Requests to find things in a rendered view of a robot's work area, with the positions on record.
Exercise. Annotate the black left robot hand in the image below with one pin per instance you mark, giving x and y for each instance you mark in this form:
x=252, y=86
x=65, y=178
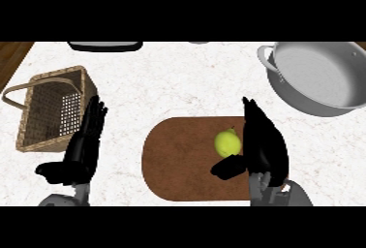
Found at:
x=84, y=142

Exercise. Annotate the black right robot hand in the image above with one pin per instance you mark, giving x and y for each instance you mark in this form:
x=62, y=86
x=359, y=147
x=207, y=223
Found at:
x=261, y=145

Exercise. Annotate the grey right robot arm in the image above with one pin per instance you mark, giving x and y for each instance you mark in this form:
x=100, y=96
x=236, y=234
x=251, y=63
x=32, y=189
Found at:
x=276, y=192

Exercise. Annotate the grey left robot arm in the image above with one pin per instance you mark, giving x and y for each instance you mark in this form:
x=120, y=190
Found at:
x=66, y=195

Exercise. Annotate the yellow-green pear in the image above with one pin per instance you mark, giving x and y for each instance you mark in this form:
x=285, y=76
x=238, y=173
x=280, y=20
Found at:
x=227, y=143

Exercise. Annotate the brown wooden cutting board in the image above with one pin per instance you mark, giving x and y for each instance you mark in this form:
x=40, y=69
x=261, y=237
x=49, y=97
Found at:
x=195, y=158

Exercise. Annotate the grey metal pot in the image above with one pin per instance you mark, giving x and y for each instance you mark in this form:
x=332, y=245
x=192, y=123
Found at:
x=316, y=77

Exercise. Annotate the brown wooden surface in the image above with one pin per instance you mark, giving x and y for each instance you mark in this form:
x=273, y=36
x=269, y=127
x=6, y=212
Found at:
x=12, y=61

